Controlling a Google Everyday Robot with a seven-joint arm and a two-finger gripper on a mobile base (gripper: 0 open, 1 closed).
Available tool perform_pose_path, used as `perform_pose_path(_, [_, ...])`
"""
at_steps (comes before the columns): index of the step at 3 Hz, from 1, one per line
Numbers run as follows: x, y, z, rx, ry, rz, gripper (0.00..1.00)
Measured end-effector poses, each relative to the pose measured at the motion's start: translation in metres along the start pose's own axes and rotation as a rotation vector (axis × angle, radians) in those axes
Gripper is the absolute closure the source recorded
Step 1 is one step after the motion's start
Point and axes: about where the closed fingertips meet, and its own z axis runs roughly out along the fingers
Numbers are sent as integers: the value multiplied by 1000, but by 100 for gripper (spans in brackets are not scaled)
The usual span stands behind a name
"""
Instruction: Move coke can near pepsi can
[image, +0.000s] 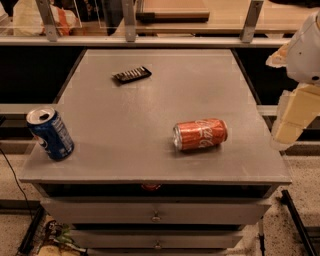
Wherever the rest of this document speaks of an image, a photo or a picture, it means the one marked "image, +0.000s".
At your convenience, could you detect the grey drawer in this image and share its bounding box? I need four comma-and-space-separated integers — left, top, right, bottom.
71, 230, 242, 249
41, 198, 270, 225

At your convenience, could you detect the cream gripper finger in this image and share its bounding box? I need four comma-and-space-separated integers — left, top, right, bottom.
271, 83, 320, 145
265, 43, 289, 68

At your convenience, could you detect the grey metal shelf rail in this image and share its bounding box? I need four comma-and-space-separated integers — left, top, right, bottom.
0, 8, 289, 49

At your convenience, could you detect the red object in cabinet gap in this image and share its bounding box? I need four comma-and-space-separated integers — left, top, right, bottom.
141, 184, 161, 191

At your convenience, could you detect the black chocolate bar packet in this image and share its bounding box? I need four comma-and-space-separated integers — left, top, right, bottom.
113, 66, 152, 84

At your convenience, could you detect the wooden board on shelf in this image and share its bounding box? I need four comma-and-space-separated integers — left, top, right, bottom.
136, 0, 210, 23

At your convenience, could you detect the black floor bar right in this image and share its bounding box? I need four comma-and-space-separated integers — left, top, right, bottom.
280, 190, 318, 256

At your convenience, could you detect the blue pepsi can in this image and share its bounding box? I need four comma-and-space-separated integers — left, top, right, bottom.
26, 106, 74, 161

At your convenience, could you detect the snack bag on floor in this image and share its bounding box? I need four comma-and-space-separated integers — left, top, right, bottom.
36, 219, 88, 256

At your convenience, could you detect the grey drawer cabinet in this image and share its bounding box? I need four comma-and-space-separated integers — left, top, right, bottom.
20, 49, 291, 256

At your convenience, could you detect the white orange bag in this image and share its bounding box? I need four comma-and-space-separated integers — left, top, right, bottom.
13, 0, 78, 36

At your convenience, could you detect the top grey drawer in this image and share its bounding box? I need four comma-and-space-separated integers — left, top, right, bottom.
41, 198, 270, 225

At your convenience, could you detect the black cable on floor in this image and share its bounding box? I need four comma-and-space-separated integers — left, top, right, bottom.
0, 148, 35, 221

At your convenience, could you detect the lower grey drawer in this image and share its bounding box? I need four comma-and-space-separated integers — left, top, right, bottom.
71, 230, 242, 249

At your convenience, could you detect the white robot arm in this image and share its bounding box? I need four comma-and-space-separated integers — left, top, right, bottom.
266, 11, 320, 150

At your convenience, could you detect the red coke can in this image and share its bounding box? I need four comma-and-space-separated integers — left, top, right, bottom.
173, 118, 228, 151

